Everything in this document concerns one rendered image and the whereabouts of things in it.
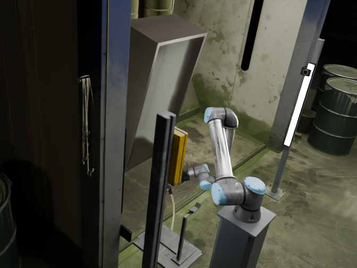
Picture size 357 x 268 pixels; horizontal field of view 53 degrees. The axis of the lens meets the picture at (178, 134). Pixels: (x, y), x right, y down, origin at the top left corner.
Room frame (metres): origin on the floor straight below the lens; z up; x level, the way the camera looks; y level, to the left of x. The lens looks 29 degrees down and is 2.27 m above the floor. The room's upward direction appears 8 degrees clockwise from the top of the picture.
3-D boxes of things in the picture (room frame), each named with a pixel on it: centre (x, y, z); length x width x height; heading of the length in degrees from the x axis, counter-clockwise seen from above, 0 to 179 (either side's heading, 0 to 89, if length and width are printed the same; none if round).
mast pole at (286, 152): (3.11, -1.09, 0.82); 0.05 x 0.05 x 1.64; 54
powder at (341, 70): (4.95, -2.19, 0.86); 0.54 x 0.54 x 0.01
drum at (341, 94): (4.32, -2.04, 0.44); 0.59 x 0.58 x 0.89; 158
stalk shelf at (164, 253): (1.40, -0.02, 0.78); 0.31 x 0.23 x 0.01; 54
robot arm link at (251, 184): (1.94, -0.54, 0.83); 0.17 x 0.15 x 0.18; 104
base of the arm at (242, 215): (1.94, -0.55, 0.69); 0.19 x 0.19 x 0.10
